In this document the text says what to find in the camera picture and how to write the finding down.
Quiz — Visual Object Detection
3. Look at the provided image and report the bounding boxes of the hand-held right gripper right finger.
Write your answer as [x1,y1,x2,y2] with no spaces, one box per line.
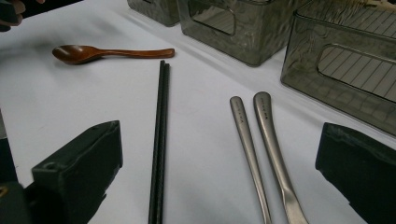
[315,121,396,224]

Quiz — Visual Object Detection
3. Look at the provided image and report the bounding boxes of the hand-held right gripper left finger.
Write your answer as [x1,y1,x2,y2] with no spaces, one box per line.
[31,119,124,224]

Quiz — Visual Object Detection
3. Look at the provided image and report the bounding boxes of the brown wooden spoon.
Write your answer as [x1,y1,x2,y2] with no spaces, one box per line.
[51,44,176,65]

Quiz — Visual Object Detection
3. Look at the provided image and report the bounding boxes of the black chopstick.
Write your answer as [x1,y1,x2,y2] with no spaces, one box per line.
[148,60,166,224]
[155,63,171,224]

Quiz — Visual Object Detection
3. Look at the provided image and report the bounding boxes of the smoky transparent plastic bin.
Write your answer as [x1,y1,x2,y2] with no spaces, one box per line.
[176,0,309,67]
[126,0,180,28]
[280,0,396,138]

